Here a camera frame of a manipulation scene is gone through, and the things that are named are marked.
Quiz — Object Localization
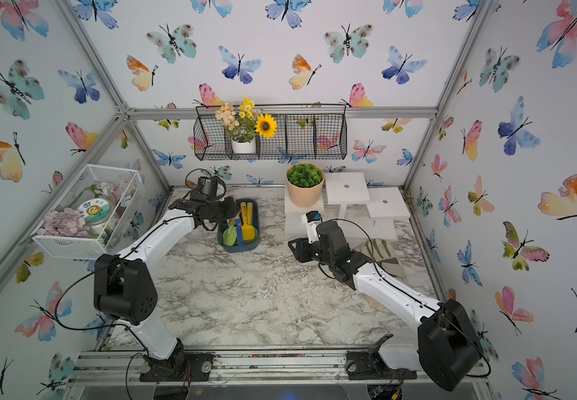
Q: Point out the white pot with flowers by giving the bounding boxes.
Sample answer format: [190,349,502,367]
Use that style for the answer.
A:
[215,98,278,155]

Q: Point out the terracotta pot green plant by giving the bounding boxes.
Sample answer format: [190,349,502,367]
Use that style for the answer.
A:
[286,163,325,208]

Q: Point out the pink artificial flowers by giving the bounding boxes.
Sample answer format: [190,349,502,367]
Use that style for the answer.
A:
[37,208,90,238]

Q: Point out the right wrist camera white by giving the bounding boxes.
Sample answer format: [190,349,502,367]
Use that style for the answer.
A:
[301,210,322,244]

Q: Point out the dark teal storage box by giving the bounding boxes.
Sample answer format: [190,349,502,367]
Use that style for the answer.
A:
[217,198,260,253]

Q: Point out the aluminium front rail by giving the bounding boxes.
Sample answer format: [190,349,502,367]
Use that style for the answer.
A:
[65,348,490,387]

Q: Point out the white tiered stand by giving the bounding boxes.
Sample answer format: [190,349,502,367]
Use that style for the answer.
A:
[284,173,410,241]

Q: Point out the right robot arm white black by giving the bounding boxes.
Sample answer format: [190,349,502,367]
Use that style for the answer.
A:
[288,211,485,392]

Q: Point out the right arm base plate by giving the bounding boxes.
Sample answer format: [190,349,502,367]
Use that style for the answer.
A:
[345,351,418,381]

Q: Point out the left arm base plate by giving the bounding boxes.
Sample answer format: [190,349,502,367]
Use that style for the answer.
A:
[139,352,214,383]

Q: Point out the green shovel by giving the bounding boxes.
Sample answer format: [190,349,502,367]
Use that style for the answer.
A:
[222,220,238,247]

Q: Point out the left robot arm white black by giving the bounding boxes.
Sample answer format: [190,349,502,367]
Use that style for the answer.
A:
[93,177,239,361]

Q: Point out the black wire wall basket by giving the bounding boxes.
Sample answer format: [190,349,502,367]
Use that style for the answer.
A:
[192,103,349,162]

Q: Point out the white wire basket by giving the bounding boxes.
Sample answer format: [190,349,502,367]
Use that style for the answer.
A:
[31,164,144,260]

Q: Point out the blue shovel wooden handle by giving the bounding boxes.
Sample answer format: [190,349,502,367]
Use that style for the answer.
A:
[235,218,244,253]

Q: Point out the round green tin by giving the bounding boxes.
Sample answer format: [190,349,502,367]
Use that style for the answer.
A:
[78,198,112,225]

